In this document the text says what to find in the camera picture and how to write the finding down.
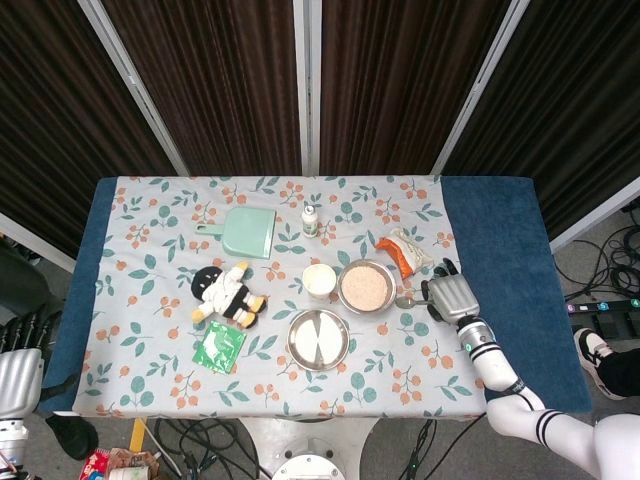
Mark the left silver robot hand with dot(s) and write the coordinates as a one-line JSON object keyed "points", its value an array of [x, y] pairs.
{"points": [[17, 377]]}

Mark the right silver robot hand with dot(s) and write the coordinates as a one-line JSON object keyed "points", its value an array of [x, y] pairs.
{"points": [[452, 300]]}

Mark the metal spoon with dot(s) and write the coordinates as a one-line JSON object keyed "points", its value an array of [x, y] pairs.
{"points": [[405, 302]]}

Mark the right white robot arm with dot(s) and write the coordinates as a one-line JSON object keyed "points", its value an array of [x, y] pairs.
{"points": [[505, 370]]}

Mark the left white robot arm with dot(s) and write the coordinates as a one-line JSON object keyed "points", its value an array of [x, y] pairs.
{"points": [[10, 440]]}

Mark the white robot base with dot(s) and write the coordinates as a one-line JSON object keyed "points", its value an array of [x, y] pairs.
{"points": [[307, 450]]}

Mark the metal bowl with grains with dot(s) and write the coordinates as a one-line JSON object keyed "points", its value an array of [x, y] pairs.
{"points": [[365, 287]]}

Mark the white floral paper cup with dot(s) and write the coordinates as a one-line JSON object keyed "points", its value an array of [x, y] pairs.
{"points": [[318, 280]]}

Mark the round steel plate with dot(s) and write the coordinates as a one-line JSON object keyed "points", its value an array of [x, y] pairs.
{"points": [[318, 340]]}

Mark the orange white snack packet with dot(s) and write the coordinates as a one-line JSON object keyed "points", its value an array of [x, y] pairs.
{"points": [[407, 252]]}

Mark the blue table cover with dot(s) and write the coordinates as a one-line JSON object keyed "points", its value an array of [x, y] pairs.
{"points": [[505, 250]]}

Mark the black shoe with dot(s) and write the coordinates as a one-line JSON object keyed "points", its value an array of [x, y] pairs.
{"points": [[72, 437]]}

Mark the red snack package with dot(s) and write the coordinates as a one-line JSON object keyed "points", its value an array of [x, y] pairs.
{"points": [[95, 465]]}

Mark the yellow strip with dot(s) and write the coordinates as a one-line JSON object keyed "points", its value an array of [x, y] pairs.
{"points": [[138, 434]]}

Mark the brown crumpled package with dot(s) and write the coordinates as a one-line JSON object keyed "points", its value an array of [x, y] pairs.
{"points": [[132, 465]]}

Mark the white black sneaker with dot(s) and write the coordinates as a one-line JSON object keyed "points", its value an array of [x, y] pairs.
{"points": [[592, 355]]}

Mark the black power strip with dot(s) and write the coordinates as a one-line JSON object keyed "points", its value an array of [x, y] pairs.
{"points": [[605, 306]]}

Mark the floral tablecloth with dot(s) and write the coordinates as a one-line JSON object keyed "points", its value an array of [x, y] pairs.
{"points": [[150, 300]]}

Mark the small white bottle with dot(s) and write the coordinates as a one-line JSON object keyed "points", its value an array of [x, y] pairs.
{"points": [[310, 225]]}

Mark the black trouser leg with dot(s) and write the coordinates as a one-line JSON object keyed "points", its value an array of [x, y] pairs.
{"points": [[622, 372]]}

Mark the green foil sachet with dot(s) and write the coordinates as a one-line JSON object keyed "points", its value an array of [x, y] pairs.
{"points": [[219, 347]]}

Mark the mint green dustpan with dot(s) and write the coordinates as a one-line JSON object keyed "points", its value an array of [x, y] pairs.
{"points": [[250, 232]]}

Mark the dark corrugated partition panel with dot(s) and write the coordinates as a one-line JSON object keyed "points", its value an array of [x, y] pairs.
{"points": [[50, 75], [575, 100], [400, 85], [210, 85]]}

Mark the black white plush doll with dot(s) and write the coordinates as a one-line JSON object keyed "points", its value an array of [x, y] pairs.
{"points": [[225, 295]]}

